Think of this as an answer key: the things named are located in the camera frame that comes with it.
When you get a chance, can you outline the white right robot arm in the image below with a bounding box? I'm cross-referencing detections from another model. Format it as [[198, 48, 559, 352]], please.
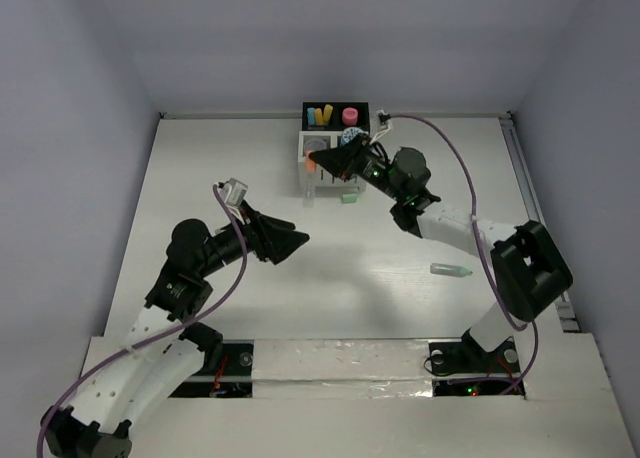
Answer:
[[308, 135, 573, 370]]

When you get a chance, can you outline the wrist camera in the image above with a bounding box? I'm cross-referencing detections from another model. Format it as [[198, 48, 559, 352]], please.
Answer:
[[371, 109, 392, 143], [213, 178, 248, 211]]

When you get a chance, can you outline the white slotted organizer box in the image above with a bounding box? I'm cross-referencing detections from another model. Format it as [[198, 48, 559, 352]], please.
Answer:
[[297, 131, 367, 193]]

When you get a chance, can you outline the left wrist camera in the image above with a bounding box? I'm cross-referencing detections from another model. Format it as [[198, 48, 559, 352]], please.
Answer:
[[213, 178, 248, 211]]

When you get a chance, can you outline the green highlighter marker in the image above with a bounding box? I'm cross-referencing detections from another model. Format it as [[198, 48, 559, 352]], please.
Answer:
[[430, 263, 473, 278]]

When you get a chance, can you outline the orange highlighter marker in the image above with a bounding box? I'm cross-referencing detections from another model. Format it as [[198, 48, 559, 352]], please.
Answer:
[[303, 172, 316, 208]]

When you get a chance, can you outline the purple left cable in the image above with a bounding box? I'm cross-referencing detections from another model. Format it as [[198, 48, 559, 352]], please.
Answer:
[[35, 182, 249, 457]]

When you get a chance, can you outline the yellow marker cap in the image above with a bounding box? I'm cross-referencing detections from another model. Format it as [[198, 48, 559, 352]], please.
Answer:
[[322, 104, 333, 126]]

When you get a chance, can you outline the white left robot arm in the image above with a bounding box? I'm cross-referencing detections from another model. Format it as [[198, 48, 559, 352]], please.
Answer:
[[36, 204, 309, 457]]

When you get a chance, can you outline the pink-capped tube of crayons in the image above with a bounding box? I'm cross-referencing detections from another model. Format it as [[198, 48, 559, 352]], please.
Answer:
[[341, 107, 359, 126]]

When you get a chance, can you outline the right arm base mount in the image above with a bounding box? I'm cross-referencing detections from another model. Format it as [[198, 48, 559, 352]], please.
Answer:
[[423, 338, 525, 397]]

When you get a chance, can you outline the black slotted organizer box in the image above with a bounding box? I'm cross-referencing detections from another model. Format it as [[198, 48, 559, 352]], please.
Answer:
[[301, 100, 371, 131]]

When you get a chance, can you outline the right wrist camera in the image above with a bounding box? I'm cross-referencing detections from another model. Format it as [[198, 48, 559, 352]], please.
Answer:
[[371, 109, 392, 143]]

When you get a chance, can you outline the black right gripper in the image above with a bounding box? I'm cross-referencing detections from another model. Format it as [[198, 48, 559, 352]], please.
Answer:
[[310, 132, 405, 202]]

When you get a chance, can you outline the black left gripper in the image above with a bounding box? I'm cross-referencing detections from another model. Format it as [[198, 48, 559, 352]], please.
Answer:
[[197, 199, 308, 277]]

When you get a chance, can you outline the clear jar of paperclips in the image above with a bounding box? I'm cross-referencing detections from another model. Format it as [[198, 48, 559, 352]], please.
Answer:
[[303, 137, 329, 154]]

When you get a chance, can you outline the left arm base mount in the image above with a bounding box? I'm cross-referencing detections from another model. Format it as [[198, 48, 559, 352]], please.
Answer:
[[170, 341, 254, 399]]

